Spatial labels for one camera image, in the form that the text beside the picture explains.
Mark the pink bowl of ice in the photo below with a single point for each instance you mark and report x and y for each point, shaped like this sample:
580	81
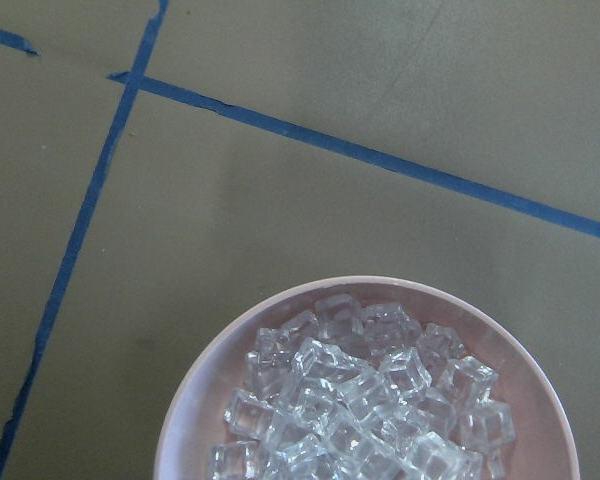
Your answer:
544	449

